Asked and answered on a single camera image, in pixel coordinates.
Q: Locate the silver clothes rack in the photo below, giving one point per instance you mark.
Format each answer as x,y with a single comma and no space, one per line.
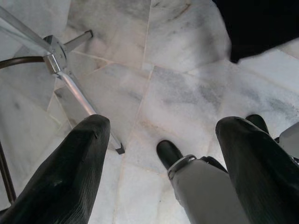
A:
54,51

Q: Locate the black shirt red trim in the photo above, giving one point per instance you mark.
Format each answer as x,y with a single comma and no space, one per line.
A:
261,25

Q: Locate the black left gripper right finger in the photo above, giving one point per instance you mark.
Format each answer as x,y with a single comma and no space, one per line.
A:
261,177

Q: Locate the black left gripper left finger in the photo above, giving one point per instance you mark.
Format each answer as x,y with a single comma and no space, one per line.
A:
60,177

